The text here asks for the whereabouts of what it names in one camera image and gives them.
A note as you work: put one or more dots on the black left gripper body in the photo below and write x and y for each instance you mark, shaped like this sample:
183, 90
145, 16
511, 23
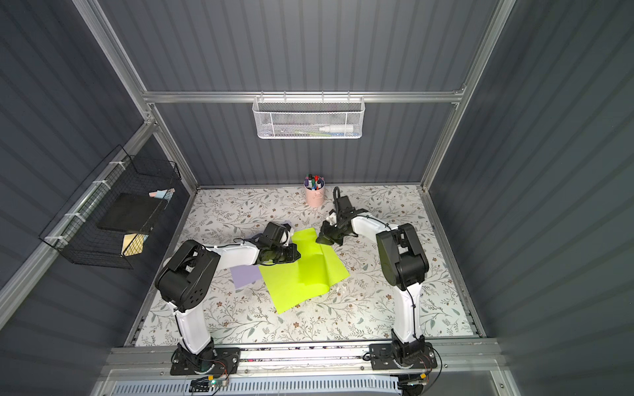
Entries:
286, 252

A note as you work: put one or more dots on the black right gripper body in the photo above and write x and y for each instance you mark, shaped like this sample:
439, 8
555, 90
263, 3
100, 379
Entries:
334, 232

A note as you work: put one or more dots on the lime green paper sheet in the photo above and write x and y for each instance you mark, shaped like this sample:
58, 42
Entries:
294, 283

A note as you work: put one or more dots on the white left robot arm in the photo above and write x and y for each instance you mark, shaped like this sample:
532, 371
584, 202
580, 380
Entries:
185, 278

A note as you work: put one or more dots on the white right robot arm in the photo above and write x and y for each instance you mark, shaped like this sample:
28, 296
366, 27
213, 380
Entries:
403, 264

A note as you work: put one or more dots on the pink pen cup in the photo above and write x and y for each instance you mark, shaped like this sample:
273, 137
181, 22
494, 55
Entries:
315, 199

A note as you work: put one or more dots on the lavender paper sheet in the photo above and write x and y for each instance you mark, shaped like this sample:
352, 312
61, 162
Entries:
243, 276

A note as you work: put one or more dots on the colored markers in cup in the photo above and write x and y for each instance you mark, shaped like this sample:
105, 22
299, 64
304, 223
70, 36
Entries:
314, 182

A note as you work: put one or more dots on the white bottle in basket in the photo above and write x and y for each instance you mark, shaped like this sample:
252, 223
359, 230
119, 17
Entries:
337, 129

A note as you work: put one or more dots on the pastel sticky notes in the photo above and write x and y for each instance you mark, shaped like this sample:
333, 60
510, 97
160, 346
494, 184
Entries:
163, 194

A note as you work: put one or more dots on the yellow sticky note pad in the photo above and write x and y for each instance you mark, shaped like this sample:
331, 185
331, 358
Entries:
133, 244

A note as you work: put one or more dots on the black notebook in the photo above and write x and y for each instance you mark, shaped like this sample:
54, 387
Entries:
132, 213

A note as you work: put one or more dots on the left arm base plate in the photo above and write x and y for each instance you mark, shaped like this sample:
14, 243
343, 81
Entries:
211, 361

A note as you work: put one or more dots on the white wire mesh basket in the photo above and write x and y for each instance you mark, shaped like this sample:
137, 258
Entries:
287, 120

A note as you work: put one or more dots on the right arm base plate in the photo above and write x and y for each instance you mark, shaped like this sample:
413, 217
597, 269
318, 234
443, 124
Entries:
386, 357

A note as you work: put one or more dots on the black wire wall basket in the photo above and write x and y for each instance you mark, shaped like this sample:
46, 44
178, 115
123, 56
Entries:
73, 232

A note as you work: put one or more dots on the aluminium mounting rail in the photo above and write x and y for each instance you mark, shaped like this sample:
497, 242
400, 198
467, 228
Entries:
305, 359

